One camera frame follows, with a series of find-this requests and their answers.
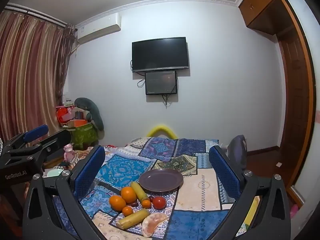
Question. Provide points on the striped brown curtain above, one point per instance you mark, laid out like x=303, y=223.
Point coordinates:
x=30, y=67

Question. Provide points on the brown round plate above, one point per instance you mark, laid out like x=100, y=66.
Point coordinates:
x=160, y=180

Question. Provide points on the small dark red fruit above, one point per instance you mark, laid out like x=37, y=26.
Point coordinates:
x=134, y=204

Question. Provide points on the small tangerine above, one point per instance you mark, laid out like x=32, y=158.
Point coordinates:
x=127, y=210
x=146, y=203

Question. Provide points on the green storage box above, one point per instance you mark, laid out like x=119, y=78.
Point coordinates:
x=83, y=135

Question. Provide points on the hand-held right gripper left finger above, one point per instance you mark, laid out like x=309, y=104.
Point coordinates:
x=89, y=171

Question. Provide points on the large orange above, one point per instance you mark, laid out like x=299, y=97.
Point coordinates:
x=117, y=203
x=128, y=194

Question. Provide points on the black wall television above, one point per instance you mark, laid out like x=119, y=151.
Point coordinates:
x=160, y=53

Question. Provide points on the grey-green plush toy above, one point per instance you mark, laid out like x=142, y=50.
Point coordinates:
x=94, y=112

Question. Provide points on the pink pomelo wedge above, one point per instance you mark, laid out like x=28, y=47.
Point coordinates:
x=152, y=223

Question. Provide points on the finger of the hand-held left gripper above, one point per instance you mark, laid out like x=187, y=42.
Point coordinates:
x=36, y=133
x=58, y=138

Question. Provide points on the pink toy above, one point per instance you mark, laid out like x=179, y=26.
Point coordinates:
x=68, y=153

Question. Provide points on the wooden door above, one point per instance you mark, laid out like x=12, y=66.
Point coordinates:
x=295, y=105

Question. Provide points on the white air conditioner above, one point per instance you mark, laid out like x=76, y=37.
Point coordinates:
x=100, y=28

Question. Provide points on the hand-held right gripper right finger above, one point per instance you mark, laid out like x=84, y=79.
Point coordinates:
x=225, y=175

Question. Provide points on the white curtain rail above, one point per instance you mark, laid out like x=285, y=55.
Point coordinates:
x=37, y=13

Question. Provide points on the light green bowl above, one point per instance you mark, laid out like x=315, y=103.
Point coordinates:
x=55, y=173

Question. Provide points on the orange box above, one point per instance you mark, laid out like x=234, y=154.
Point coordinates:
x=78, y=123

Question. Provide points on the grey purple backpack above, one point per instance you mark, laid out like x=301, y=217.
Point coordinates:
x=237, y=150

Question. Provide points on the red plastic box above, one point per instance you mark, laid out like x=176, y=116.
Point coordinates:
x=62, y=116

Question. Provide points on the wooden overhead cabinet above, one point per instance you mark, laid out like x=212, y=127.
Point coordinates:
x=262, y=2

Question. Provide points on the patchwork blue blanket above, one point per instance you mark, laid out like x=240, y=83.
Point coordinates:
x=200, y=195

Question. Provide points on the yellow foam tube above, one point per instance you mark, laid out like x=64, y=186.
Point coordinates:
x=161, y=127

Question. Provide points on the red tomato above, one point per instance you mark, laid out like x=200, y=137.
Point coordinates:
x=159, y=202

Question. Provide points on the small black wall monitor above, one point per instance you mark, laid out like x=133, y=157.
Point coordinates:
x=161, y=82

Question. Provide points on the pink cloth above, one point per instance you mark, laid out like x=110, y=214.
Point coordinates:
x=293, y=208

